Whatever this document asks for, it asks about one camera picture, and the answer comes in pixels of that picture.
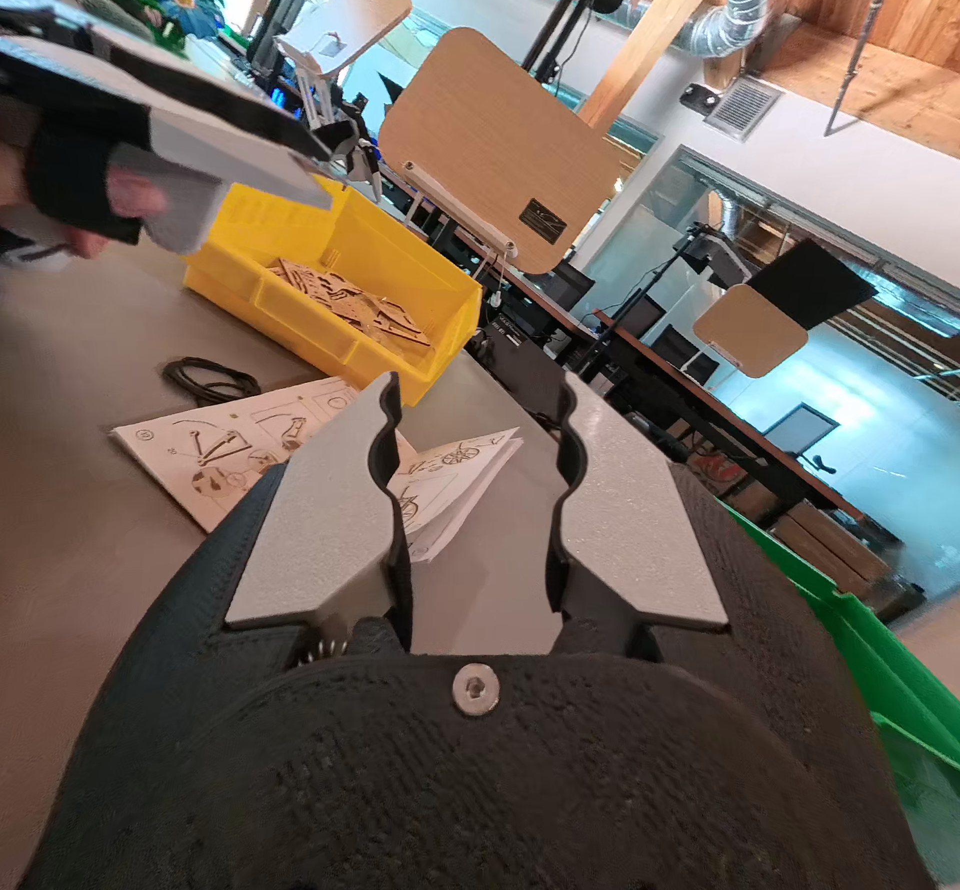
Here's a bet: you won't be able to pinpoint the yellow plastic bin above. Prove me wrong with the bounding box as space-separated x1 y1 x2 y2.
182 180 483 409

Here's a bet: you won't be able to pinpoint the small tilted wooden tabletop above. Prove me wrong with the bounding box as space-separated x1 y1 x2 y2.
692 283 810 380

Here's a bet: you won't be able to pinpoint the black flag panel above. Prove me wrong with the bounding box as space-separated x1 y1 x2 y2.
744 238 879 331

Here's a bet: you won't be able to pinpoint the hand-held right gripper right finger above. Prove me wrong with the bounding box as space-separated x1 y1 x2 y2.
544 371 731 630

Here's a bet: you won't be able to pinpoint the black rubber bands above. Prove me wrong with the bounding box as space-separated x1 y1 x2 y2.
162 357 263 406

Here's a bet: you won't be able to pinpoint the black computer monitor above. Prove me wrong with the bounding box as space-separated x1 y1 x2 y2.
246 0 310 85

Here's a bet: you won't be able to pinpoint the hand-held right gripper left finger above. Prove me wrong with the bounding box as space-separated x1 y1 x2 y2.
223 371 415 653

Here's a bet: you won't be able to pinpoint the white wall vent grille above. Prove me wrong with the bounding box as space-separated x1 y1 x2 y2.
703 75 786 139

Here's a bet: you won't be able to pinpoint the grey desk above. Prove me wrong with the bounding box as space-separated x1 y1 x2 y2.
0 0 571 890

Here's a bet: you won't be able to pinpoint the long brown table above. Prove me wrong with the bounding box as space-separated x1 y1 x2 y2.
591 307 865 524

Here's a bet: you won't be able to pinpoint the person's left hand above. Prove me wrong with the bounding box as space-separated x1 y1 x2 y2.
0 142 168 261

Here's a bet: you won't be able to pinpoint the large tilted wooden tabletop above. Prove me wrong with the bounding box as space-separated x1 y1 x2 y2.
377 26 625 276

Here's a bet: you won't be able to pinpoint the pile of wooden puzzle pieces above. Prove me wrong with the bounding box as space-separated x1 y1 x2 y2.
266 255 434 349

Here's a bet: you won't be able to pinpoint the wooden support post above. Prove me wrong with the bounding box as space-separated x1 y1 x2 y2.
576 0 732 132

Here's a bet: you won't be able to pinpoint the paper instruction booklet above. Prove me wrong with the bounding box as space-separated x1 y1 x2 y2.
110 377 523 566

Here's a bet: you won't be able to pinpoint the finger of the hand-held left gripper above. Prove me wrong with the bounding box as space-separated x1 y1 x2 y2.
108 146 231 256
0 26 336 210

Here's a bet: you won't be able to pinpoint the tilted tabletop with white frame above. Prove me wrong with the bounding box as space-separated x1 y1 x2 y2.
274 0 414 128

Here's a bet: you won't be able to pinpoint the green plastic bin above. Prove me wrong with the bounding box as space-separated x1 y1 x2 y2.
718 499 960 890

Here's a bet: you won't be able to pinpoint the stack of cardboard boxes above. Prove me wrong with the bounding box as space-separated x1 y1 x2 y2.
771 499 895 600

